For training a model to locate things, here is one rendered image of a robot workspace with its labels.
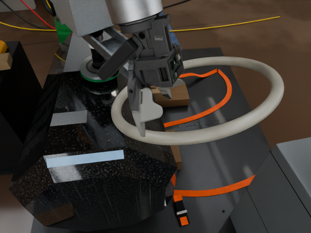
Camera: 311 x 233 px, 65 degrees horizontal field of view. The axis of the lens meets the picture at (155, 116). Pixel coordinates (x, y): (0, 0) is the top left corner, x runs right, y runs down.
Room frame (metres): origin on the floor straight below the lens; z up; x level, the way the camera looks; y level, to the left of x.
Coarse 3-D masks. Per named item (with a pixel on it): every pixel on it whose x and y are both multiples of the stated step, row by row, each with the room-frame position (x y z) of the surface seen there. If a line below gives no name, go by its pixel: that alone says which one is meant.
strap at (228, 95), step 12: (216, 72) 2.08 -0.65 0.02; (228, 84) 1.88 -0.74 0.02; (228, 96) 1.71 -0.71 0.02; (216, 108) 1.55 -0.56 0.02; (180, 120) 1.40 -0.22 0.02; (192, 120) 1.40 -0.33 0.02; (180, 192) 0.73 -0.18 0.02; (192, 192) 0.73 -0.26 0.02; (204, 192) 0.73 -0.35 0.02; (216, 192) 0.73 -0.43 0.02
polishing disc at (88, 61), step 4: (84, 60) 1.10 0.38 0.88; (88, 60) 1.10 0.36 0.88; (92, 60) 1.10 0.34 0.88; (84, 64) 1.06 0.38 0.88; (88, 64) 1.06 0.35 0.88; (80, 68) 1.03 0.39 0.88; (84, 68) 1.03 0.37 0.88; (88, 68) 1.03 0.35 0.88; (92, 68) 1.03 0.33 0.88; (84, 72) 1.00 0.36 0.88; (88, 72) 1.00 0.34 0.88; (92, 72) 1.00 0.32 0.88; (96, 72) 1.00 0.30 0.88; (88, 76) 0.96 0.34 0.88; (92, 76) 0.96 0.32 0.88; (96, 76) 0.96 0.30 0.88
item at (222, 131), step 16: (192, 64) 0.74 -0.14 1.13; (208, 64) 0.73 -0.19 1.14; (224, 64) 0.70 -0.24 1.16; (240, 64) 0.66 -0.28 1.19; (256, 64) 0.61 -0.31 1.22; (272, 80) 0.49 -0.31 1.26; (272, 96) 0.41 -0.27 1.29; (112, 112) 0.47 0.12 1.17; (256, 112) 0.36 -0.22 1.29; (128, 128) 0.37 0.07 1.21; (208, 128) 0.32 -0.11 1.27; (224, 128) 0.32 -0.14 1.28; (240, 128) 0.32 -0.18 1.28; (160, 144) 0.31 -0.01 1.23; (176, 144) 0.30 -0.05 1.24
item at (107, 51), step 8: (56, 16) 1.16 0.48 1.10; (112, 32) 1.01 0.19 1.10; (88, 40) 0.96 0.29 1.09; (96, 40) 0.91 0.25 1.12; (112, 40) 0.98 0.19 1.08; (120, 40) 0.96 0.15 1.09; (96, 48) 0.90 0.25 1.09; (104, 48) 0.85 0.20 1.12; (112, 48) 0.92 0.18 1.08; (104, 56) 0.85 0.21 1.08; (128, 64) 0.80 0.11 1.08; (120, 72) 0.75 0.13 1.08
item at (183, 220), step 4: (176, 196) 0.68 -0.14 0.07; (180, 196) 0.68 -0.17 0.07; (176, 200) 0.66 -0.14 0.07; (180, 200) 0.66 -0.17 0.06; (176, 204) 0.63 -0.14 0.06; (180, 204) 0.63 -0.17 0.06; (176, 208) 0.61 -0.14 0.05; (180, 208) 0.61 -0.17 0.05; (184, 208) 0.61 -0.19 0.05; (176, 212) 0.58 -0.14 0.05; (180, 212) 0.58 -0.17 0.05; (184, 212) 0.58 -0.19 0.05; (180, 216) 0.56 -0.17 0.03; (184, 216) 0.56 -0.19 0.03; (180, 220) 0.54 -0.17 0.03; (184, 220) 0.54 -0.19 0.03; (188, 220) 0.54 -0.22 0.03; (180, 224) 0.51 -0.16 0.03; (184, 224) 0.51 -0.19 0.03
